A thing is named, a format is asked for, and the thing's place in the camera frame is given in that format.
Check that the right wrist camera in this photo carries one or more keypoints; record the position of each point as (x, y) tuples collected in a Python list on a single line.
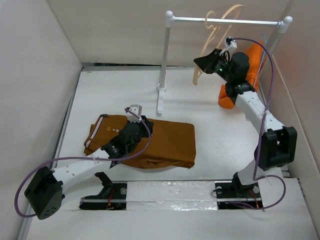
[(230, 45)]

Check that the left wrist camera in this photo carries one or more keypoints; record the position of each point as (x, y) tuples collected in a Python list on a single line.
[(133, 113)]

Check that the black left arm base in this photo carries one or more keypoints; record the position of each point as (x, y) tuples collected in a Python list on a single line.
[(112, 197)]

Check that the beige plastic hanger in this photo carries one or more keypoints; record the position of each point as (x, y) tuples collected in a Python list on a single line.
[(218, 32)]

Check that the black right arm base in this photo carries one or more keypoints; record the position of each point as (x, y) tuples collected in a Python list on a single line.
[(230, 199)]

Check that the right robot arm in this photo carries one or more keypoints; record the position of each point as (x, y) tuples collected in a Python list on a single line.
[(277, 142)]

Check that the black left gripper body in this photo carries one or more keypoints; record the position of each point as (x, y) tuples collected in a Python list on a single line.
[(143, 130)]

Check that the orange garment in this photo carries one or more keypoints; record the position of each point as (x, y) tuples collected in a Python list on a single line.
[(254, 53)]

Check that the thin blue wire hanger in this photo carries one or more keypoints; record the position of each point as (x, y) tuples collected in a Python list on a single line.
[(261, 59)]

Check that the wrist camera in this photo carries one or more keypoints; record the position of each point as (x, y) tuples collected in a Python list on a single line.
[(133, 113), (230, 45)]

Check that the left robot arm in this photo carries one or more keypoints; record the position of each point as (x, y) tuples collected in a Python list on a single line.
[(47, 187)]

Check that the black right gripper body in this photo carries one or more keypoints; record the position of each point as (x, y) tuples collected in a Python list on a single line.
[(221, 67)]

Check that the brown trousers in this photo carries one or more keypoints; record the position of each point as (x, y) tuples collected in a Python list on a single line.
[(171, 143)]

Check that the white clothes rack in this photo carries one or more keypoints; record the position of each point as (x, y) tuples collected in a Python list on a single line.
[(281, 27)]

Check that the white foil tape strip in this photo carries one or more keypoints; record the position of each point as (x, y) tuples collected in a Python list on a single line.
[(190, 195)]

